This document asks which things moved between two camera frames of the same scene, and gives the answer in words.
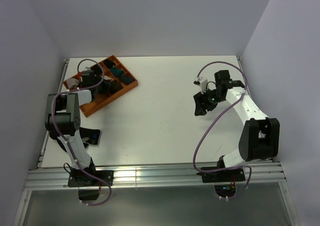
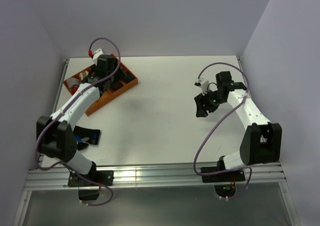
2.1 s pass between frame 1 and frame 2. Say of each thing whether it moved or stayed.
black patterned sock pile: stayed
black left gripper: moved
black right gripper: stayed
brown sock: stayed
